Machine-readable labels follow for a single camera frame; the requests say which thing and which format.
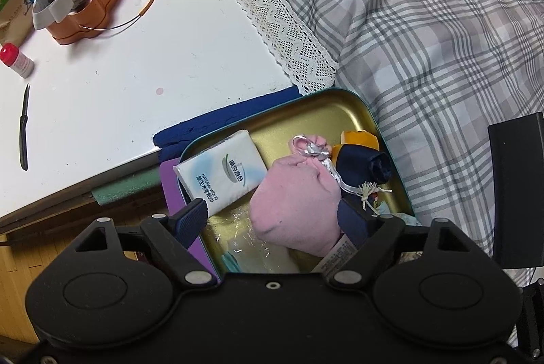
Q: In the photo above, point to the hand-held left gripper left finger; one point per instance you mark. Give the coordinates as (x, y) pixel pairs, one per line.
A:
(192, 217)

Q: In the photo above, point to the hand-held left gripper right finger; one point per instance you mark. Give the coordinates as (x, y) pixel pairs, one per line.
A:
(352, 224)

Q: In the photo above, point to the white tissue pack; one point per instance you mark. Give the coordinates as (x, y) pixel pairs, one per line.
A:
(221, 173)

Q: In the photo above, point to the navy and orange pouch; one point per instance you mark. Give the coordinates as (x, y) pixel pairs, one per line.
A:
(361, 164)

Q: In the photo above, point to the white sponge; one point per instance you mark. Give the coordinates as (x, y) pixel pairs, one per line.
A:
(255, 257)

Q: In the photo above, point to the teal tin tray gold inside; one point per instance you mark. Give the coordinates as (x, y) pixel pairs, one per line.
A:
(276, 134)

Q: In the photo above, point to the purple mat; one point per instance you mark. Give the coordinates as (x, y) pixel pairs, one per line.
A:
(170, 194)

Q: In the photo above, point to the green foam pad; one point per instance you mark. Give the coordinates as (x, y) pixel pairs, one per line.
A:
(127, 187)

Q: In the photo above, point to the dark blue cloth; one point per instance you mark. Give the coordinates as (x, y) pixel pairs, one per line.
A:
(199, 126)

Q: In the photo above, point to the black knife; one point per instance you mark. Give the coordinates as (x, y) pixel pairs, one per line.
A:
(24, 134)

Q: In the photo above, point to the grey plaid blanket lace trim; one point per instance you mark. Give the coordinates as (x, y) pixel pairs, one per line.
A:
(425, 28)

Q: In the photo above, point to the orange shaped tin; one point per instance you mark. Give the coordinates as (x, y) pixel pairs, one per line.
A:
(102, 11)

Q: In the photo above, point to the red capped white bottle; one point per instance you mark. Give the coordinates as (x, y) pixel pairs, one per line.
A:
(17, 60)

